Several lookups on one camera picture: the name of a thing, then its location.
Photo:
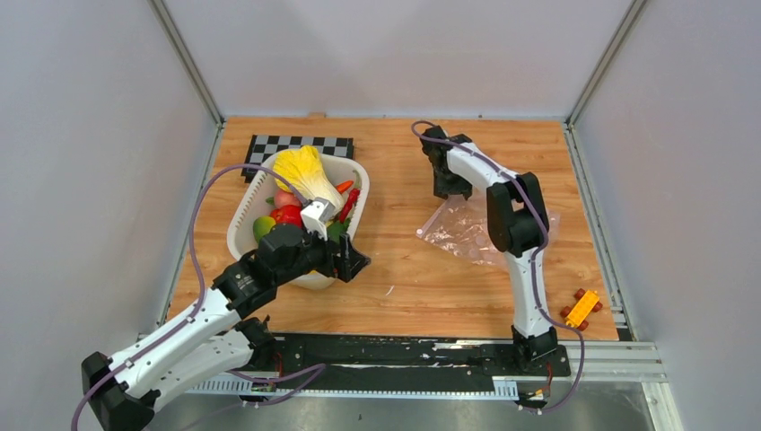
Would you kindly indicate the pink peach toy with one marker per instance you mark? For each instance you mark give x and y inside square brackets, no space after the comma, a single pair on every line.
[284,198]

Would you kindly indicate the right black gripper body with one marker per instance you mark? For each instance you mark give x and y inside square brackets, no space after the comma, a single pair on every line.
[450,183]

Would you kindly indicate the clear zip top bag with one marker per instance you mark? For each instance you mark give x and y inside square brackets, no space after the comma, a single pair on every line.
[459,226]

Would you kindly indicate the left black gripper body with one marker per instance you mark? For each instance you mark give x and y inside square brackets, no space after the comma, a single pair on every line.
[316,255]

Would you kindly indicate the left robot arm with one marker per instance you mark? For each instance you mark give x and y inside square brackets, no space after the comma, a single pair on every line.
[215,334]

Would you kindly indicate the black white checkerboard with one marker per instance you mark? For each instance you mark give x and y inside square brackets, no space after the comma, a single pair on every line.
[262,147]

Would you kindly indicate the yellow red toy car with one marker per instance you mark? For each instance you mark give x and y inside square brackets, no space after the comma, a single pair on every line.
[576,316]

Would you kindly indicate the yellow napa cabbage toy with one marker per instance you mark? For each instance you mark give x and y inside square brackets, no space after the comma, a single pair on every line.
[303,169]

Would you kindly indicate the white plastic basket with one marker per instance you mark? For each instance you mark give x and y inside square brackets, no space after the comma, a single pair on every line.
[258,201]

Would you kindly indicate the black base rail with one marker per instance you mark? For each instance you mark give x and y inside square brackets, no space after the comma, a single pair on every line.
[401,364]

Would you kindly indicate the green orange mango toy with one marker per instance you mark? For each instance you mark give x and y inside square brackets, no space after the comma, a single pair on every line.
[262,226]

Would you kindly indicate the orange carrot toy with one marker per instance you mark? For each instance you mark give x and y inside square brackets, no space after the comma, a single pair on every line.
[345,186]

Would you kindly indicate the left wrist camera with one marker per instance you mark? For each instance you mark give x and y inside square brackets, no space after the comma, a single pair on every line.
[315,216]

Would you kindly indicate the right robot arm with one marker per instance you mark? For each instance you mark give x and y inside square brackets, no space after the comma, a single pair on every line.
[517,225]

